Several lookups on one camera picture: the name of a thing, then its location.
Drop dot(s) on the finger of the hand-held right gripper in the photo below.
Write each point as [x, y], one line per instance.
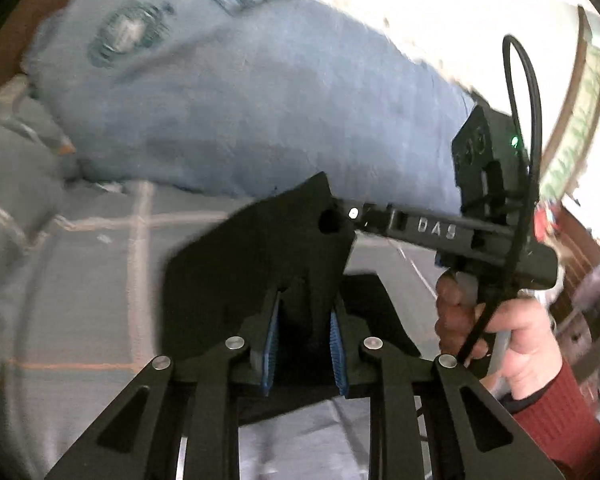
[365, 217]

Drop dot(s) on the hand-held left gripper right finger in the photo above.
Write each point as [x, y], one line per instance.
[339, 355]

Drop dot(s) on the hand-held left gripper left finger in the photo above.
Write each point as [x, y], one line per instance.
[270, 350]

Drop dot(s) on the black pants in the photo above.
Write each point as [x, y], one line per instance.
[260, 250]

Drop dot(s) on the person's right forearm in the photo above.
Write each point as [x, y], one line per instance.
[565, 420]

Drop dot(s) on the person's right hand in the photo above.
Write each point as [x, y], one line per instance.
[530, 340]

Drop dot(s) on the green patterned framed panel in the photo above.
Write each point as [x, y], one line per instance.
[580, 130]

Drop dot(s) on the brown wooden furniture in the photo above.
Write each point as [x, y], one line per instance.
[585, 250]

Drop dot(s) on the light blue emblem pillow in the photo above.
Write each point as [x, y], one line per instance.
[255, 100]

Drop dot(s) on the grey patterned bed sheet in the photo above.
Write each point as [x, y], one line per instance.
[80, 310]

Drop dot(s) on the brown wooden headboard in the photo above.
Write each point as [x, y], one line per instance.
[25, 25]

